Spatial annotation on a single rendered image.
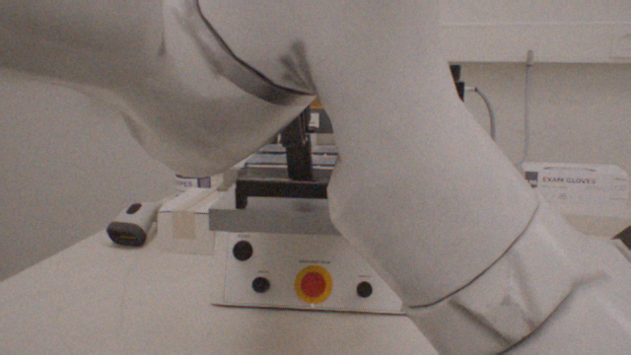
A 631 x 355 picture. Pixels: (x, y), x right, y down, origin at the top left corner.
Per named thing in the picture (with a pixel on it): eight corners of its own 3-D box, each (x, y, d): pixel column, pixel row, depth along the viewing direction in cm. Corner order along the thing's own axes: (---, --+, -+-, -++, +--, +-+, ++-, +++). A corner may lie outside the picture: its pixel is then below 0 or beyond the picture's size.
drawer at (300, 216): (257, 181, 105) (256, 137, 104) (385, 184, 103) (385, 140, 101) (208, 237, 77) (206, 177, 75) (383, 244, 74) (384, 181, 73)
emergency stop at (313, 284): (301, 297, 98) (302, 271, 98) (325, 298, 97) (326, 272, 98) (300, 296, 96) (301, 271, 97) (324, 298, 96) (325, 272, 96)
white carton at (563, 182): (515, 188, 155) (517, 160, 154) (612, 192, 151) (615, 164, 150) (522, 201, 144) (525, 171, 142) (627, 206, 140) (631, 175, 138)
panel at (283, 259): (221, 304, 98) (230, 191, 102) (407, 314, 95) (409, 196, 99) (217, 304, 96) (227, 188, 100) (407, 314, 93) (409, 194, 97)
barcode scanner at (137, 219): (154, 220, 144) (152, 186, 143) (184, 222, 142) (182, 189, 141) (104, 248, 125) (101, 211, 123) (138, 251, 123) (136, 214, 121)
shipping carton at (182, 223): (194, 224, 141) (193, 186, 139) (246, 228, 138) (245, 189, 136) (154, 251, 124) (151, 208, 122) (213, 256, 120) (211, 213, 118)
